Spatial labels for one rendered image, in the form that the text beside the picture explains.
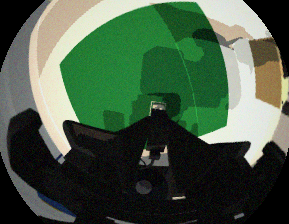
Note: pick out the green circuit board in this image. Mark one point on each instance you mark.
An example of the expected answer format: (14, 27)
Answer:
(164, 56)

